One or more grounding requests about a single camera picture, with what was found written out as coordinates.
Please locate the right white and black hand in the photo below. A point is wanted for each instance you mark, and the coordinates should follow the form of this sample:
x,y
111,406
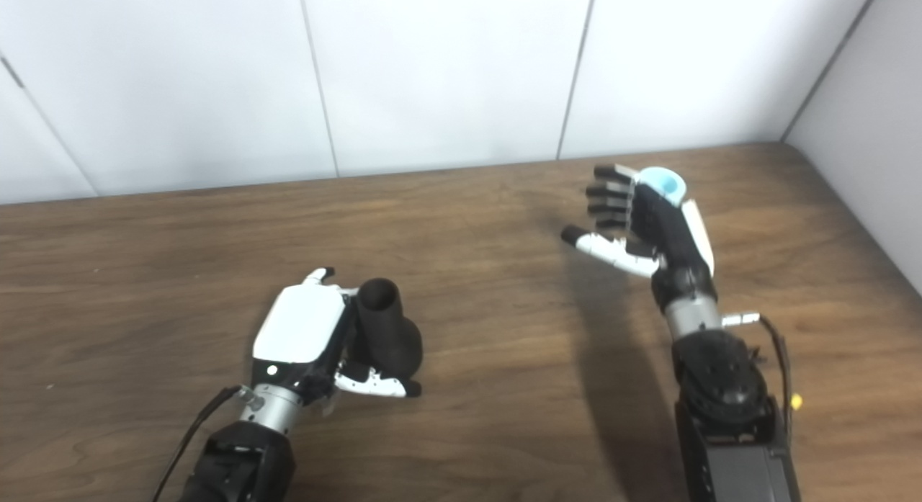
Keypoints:
x,y
670,235

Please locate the black flared nozzle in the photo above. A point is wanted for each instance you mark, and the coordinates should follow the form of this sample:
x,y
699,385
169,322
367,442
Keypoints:
x,y
392,343

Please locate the left white and black hand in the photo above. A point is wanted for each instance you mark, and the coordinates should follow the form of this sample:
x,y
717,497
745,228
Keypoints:
x,y
299,329

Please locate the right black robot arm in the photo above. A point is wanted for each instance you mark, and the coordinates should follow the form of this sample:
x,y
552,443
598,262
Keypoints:
x,y
727,423

